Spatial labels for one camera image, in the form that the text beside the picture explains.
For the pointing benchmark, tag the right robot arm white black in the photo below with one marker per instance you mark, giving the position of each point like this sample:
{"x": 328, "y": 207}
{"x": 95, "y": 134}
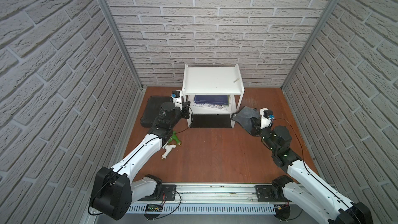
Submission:
{"x": 303, "y": 186}

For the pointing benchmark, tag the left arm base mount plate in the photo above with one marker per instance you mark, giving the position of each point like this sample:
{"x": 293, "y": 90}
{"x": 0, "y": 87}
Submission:
{"x": 166, "y": 193}

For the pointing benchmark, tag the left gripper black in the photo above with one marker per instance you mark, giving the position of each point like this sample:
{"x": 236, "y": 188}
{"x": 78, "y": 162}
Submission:
{"x": 185, "y": 110}

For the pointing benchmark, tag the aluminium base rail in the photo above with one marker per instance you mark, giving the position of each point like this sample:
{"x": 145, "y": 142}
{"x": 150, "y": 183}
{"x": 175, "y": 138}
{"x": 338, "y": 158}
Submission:
{"x": 210, "y": 199}

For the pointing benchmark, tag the small green circuit board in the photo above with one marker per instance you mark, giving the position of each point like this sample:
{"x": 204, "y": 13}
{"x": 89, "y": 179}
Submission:
{"x": 154, "y": 208}

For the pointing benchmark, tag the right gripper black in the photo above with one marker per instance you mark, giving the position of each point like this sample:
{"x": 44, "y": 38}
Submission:
{"x": 256, "y": 127}

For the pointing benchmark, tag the aluminium corner post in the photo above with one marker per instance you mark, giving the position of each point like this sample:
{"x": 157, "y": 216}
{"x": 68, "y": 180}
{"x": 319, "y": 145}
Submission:
{"x": 103, "y": 4}
{"x": 312, "y": 37}

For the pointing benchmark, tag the aluminium corner post left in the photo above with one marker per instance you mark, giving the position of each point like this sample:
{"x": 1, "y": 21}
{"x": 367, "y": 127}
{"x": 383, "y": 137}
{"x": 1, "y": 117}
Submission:
{"x": 103, "y": 4}

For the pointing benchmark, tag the green and white spray nozzle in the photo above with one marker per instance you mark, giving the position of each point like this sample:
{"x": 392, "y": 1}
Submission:
{"x": 172, "y": 143}

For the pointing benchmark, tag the aluminium corner post right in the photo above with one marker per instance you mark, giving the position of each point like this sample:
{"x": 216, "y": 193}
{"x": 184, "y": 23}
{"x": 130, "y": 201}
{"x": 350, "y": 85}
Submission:
{"x": 312, "y": 37}

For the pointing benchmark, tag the grey and pink cloth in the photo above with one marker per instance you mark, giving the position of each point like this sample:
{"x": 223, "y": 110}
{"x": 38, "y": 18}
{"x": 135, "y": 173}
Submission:
{"x": 243, "y": 116}

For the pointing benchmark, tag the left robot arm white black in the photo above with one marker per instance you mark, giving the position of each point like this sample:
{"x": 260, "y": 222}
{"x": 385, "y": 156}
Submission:
{"x": 115, "y": 189}

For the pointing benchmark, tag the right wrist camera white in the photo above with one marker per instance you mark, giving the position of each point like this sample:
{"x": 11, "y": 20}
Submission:
{"x": 266, "y": 115}

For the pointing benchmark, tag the white small bookshelf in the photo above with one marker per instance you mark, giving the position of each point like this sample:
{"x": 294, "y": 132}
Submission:
{"x": 212, "y": 81}

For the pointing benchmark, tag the black plastic tool case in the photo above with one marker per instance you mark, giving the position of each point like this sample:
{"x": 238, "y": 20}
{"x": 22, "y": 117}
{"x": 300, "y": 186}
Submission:
{"x": 152, "y": 110}

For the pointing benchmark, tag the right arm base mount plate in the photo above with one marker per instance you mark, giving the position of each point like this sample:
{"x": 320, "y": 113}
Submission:
{"x": 269, "y": 193}

